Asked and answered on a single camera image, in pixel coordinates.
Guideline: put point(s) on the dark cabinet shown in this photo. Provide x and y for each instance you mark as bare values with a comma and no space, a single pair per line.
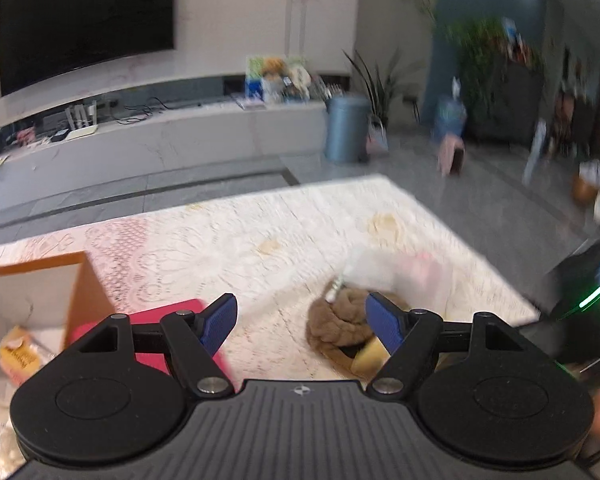
510,105

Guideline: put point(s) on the orange-edged cardboard box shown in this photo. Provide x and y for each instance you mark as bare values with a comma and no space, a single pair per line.
45,285

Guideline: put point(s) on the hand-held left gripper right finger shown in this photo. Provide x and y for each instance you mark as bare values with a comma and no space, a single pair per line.
385,322

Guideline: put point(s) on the small black box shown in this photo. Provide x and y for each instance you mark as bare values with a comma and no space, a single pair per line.
58,135

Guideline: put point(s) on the pink photo card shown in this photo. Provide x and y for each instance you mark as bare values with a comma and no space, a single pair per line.
25,136

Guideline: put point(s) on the white router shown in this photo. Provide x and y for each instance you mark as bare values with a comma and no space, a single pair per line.
82,132

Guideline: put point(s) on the brown fuzzy socks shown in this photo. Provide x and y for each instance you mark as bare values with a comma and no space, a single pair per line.
340,325

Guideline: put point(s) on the pink heater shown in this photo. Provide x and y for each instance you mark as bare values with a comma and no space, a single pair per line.
450,155

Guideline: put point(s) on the brown basket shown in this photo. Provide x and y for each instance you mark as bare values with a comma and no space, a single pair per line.
586,187

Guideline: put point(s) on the bushy green plant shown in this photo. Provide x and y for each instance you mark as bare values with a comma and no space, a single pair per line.
475,45

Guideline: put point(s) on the brown teddy bear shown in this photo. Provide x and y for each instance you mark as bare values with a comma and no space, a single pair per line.
272,67

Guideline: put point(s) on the yellow packet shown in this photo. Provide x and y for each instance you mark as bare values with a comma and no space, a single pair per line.
20,360

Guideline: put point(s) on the blue water jug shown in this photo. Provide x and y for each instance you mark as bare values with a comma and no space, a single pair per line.
450,115

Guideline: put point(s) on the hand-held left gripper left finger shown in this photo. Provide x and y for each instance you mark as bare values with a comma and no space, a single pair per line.
217,322

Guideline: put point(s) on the grey-blue trash can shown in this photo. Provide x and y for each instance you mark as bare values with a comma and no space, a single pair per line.
347,130

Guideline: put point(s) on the clear plastic bag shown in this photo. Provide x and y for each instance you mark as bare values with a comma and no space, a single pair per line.
395,270

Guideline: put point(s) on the round printed fan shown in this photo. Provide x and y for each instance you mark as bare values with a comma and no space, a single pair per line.
302,79

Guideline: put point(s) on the green picture card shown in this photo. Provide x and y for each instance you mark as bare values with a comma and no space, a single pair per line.
254,67

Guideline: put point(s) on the white folded stand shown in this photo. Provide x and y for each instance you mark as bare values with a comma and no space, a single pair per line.
535,155

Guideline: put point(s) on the red lidded box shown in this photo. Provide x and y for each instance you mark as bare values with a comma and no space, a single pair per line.
150,320

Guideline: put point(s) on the black television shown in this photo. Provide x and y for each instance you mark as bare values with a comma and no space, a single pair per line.
80,20

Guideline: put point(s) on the white marble TV console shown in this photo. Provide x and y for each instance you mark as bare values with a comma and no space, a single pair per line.
155,150

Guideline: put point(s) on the pastel woven handbag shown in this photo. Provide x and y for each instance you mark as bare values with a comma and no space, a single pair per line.
377,140

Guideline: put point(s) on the tall-leaf potted plant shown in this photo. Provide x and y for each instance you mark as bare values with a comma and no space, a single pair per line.
380,90

